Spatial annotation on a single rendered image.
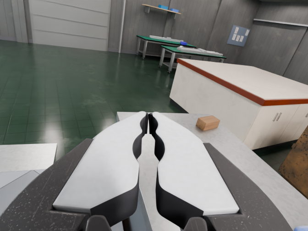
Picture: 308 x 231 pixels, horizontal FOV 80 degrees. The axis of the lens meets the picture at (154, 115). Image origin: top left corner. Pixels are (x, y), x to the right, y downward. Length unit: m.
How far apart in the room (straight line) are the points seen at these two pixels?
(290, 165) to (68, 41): 7.32
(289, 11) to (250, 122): 9.55
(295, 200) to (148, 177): 0.53
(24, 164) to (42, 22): 6.87
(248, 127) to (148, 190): 2.22
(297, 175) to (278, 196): 1.94
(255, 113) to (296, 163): 0.71
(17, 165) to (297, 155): 2.65
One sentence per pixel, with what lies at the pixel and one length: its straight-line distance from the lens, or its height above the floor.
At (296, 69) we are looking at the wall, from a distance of 11.07.
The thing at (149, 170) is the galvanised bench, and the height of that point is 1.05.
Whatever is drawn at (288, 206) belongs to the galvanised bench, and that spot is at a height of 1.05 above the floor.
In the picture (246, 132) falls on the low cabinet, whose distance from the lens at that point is 2.74.
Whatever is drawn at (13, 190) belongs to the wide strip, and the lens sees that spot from 0.91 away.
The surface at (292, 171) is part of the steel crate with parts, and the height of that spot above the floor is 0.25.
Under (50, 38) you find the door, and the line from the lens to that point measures 7.85.
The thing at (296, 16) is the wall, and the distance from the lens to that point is 11.62.
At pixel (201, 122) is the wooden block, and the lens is 1.01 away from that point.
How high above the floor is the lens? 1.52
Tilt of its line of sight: 27 degrees down
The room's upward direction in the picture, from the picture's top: 12 degrees clockwise
